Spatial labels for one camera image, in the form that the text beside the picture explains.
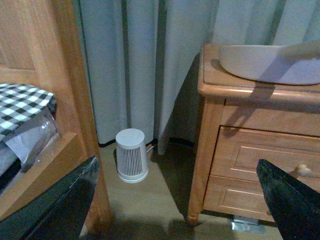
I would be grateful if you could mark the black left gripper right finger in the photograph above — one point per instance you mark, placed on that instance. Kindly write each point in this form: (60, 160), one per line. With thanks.
(294, 206)

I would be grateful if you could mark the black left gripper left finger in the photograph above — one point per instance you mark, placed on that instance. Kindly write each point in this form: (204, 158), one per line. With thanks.
(59, 213)

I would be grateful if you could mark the beige plastic dustpan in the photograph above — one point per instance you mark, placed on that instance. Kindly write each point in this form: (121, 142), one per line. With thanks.
(297, 64)

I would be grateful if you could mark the white cylindrical trash bin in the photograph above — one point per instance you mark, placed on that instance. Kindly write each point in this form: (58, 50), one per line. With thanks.
(131, 156)

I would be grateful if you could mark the round wooden drawer knob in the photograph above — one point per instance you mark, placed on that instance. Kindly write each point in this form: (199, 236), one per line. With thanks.
(301, 170)

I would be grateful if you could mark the clear plastic mattress cover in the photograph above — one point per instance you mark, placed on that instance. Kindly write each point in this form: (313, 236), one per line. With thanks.
(26, 143)

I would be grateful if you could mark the wooden nightstand with drawers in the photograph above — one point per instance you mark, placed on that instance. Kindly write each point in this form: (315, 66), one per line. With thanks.
(242, 122)

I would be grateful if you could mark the black white checkered bedsheet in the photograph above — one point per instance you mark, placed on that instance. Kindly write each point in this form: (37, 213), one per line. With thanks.
(20, 103)

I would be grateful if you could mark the light blue curtain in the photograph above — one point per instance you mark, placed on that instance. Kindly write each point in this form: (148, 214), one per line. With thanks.
(140, 56)

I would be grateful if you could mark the metal floor bracket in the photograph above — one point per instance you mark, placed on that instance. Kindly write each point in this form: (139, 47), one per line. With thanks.
(246, 224)

